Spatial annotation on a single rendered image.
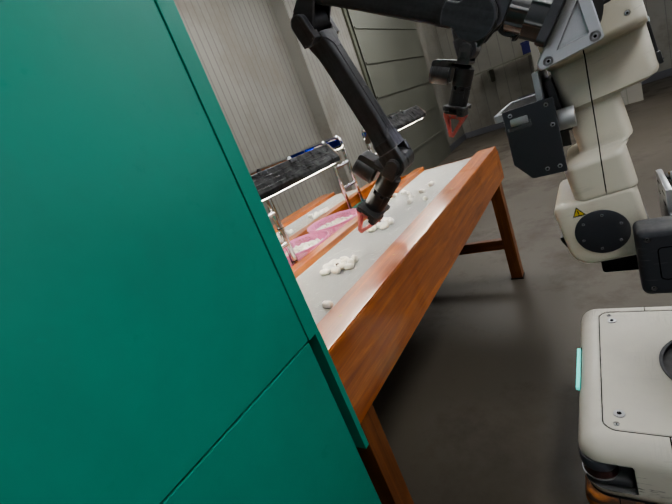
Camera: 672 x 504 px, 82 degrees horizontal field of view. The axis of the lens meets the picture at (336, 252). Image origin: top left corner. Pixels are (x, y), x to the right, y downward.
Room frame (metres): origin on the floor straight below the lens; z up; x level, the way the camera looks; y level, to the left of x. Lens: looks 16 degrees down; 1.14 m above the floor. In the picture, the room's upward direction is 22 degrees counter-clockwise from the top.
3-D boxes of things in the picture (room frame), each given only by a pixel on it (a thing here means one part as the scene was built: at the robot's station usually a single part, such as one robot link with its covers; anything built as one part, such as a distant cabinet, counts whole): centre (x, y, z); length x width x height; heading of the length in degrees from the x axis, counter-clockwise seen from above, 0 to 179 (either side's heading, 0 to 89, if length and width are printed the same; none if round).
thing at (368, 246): (1.51, -0.24, 0.73); 1.81 x 0.30 x 0.02; 142
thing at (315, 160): (1.21, 0.08, 1.08); 0.62 x 0.08 x 0.07; 142
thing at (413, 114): (1.97, -0.52, 1.08); 0.62 x 0.08 x 0.07; 142
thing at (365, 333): (1.38, -0.40, 0.67); 1.81 x 0.12 x 0.19; 142
